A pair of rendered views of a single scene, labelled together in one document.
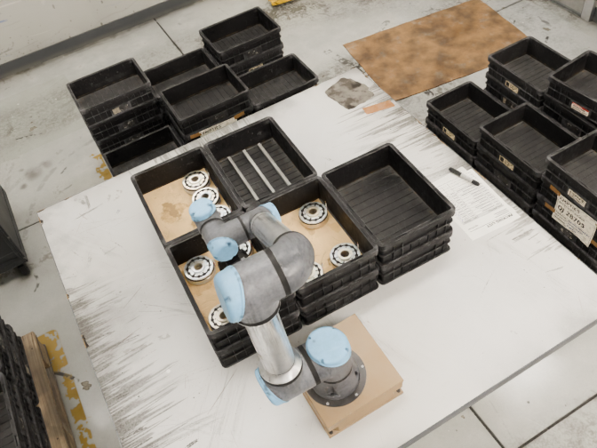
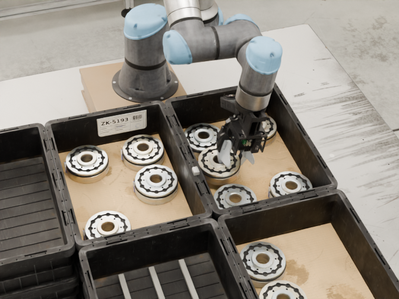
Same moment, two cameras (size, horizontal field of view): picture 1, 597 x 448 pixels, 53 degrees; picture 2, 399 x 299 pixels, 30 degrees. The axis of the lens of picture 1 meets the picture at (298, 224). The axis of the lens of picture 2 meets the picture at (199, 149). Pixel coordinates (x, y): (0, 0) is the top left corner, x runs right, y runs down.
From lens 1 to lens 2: 247 cm
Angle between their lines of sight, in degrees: 86
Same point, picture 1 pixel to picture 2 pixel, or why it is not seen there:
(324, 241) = (105, 198)
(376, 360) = (98, 85)
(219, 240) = (242, 17)
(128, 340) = (390, 197)
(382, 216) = (7, 215)
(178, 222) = (331, 282)
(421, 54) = not seen: outside the picture
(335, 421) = not seen: hidden behind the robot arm
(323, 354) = (152, 7)
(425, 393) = (60, 88)
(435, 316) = not seen: hidden behind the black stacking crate
